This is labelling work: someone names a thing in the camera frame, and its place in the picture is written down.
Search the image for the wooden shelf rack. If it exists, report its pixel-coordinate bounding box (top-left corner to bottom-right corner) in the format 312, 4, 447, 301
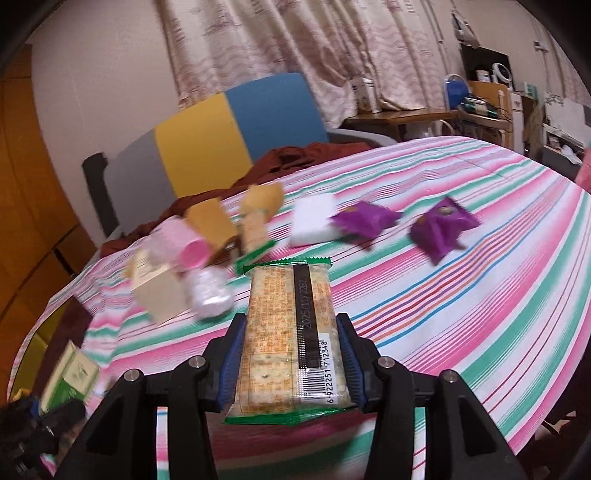
466, 80, 514, 139

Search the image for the cream cardboard box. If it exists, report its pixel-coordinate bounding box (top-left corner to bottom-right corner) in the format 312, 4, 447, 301
126, 249, 190, 326

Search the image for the wooden side table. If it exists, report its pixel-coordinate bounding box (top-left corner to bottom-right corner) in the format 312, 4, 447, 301
342, 110, 460, 141

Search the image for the patterned beige curtain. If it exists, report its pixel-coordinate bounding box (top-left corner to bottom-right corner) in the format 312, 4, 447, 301
157, 0, 467, 130

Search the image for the clear plastic wrapped item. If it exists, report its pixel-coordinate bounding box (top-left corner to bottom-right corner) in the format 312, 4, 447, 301
187, 268, 234, 321

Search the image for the green cardboard box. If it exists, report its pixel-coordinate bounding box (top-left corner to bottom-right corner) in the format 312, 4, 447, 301
39, 340, 101, 414

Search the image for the yellow sponge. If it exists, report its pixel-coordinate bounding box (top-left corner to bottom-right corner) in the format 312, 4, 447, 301
185, 198, 238, 264
241, 181, 284, 217

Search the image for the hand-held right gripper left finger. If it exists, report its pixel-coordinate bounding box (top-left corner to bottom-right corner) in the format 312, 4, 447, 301
53, 313, 247, 480

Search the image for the white cluttered shelf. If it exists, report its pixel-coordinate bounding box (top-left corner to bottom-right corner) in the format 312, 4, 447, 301
542, 91, 591, 162

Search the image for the grey yellow blue chair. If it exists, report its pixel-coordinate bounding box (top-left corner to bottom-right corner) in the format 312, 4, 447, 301
82, 71, 393, 241

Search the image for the green cracker packet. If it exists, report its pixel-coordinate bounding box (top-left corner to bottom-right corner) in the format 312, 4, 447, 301
235, 210, 278, 277
225, 257, 358, 425

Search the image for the pink plastic bottle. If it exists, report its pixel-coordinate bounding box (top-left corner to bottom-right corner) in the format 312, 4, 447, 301
148, 219, 211, 273

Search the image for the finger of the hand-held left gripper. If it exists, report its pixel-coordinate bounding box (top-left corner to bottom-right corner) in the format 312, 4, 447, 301
41, 399, 88, 432

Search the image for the rust brown cloth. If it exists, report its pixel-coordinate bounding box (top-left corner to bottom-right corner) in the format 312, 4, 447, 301
99, 142, 379, 257

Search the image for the white tissue pack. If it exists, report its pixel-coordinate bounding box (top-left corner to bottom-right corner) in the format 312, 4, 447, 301
288, 194, 345, 247

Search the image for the black board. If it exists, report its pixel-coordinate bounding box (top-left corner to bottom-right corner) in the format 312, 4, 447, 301
462, 44, 511, 84

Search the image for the white grey bag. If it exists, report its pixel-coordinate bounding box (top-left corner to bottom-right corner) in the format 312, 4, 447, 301
450, 11, 481, 49

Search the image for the blue plastic container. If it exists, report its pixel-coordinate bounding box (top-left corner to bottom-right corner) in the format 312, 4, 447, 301
444, 74, 469, 112

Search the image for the wooden wardrobe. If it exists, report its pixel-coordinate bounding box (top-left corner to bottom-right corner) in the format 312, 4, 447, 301
0, 44, 98, 324

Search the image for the purple snack packet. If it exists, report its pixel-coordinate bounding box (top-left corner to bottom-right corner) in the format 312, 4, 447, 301
332, 200, 402, 252
409, 196, 481, 266

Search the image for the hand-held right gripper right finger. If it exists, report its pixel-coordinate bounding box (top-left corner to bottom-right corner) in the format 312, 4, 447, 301
336, 313, 532, 480

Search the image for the white carton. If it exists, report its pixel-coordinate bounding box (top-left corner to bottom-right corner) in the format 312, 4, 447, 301
351, 78, 383, 114

